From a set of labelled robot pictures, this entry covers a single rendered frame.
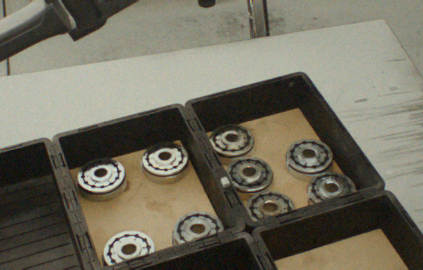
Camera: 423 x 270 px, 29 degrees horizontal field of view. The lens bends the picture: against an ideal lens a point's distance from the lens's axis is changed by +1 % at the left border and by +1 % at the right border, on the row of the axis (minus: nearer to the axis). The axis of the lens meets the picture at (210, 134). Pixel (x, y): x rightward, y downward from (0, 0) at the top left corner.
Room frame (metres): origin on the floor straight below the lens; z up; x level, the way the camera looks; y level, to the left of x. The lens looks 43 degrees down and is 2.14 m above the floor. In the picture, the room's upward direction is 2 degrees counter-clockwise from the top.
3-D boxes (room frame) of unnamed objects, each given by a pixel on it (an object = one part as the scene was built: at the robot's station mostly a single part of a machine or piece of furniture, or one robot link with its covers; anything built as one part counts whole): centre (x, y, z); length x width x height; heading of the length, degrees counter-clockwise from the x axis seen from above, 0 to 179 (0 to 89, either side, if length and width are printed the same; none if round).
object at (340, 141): (1.25, -0.14, 0.87); 0.40 x 0.30 x 0.11; 19
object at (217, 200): (1.16, 0.14, 0.87); 0.40 x 0.30 x 0.11; 19
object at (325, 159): (1.28, -0.22, 0.86); 0.10 x 0.10 x 0.01
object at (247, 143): (1.34, -0.05, 0.86); 0.10 x 0.10 x 0.01
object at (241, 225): (1.16, 0.14, 0.92); 0.40 x 0.30 x 0.02; 19
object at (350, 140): (1.25, -0.14, 0.92); 0.40 x 0.30 x 0.02; 19
